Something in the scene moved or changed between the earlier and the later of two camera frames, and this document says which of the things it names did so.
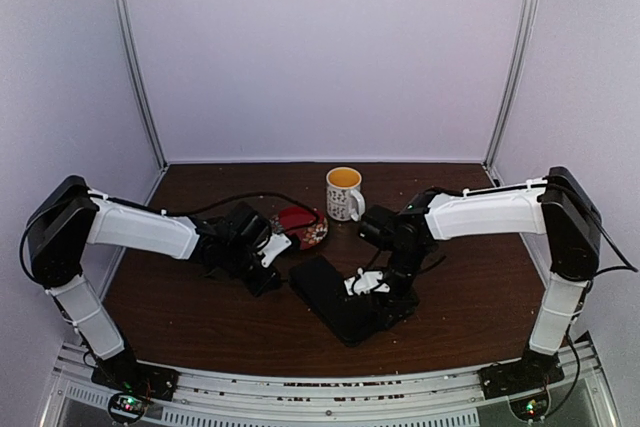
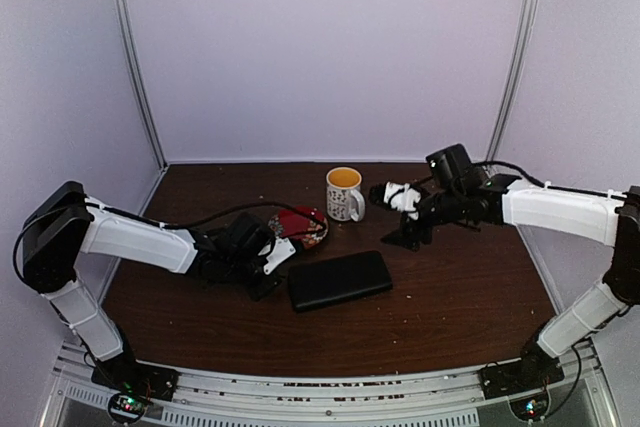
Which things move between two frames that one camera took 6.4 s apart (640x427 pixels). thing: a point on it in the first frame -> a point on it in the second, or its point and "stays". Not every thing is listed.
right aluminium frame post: [523, 53] stays
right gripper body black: [396, 303] -> [410, 230]
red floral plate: [308, 236] stays
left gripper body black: [254, 284] stays
